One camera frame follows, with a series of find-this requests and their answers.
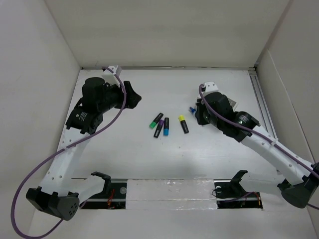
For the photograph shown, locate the yellow cap highlighter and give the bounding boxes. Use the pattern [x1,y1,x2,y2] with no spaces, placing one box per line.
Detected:
[178,115,189,134]

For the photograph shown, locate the green cap highlighter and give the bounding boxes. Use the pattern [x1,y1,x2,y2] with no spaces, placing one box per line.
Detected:
[149,113,163,128]

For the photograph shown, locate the purple cap highlighter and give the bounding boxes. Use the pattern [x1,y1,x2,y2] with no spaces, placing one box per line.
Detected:
[154,119,164,138]

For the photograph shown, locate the blue cap highlighter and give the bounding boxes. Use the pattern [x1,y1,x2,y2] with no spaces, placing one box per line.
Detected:
[163,118,169,136]

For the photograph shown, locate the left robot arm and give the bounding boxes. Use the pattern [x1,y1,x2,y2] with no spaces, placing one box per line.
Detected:
[26,77,142,221]

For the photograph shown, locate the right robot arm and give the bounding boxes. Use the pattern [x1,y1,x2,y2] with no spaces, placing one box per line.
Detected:
[195,92,319,209]

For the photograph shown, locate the white desk organizer box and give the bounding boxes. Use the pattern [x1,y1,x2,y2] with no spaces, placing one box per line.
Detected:
[228,99,238,110]

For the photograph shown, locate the blue cap small bottle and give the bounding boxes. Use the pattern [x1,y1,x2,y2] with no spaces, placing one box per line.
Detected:
[189,107,196,115]

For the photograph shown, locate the silver bolt head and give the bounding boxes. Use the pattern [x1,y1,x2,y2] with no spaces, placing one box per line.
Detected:
[120,187,127,194]

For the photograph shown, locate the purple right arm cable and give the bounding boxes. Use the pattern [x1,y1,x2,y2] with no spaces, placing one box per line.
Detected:
[198,84,319,210]

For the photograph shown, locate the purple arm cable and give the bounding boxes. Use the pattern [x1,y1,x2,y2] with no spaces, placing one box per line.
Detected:
[198,84,319,210]
[10,66,128,238]

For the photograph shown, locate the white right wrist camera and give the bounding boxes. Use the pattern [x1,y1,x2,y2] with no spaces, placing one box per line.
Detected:
[198,81,219,97]

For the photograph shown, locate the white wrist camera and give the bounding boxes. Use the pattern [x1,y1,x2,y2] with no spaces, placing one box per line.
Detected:
[198,81,219,97]
[102,65,122,86]

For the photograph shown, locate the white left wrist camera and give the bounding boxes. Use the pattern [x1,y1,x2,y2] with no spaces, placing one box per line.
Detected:
[102,65,122,86]

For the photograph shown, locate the aluminium rail right side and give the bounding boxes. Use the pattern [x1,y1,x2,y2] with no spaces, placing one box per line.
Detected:
[248,68,277,138]

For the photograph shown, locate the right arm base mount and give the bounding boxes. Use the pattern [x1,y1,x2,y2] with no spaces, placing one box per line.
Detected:
[211,170,263,209]

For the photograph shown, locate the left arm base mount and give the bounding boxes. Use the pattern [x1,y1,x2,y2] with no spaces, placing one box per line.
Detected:
[80,172,127,210]

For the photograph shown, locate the red wire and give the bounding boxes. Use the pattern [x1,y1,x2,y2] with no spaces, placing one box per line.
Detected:
[106,189,116,209]

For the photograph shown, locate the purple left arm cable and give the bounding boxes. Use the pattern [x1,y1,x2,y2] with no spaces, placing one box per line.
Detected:
[10,66,128,238]

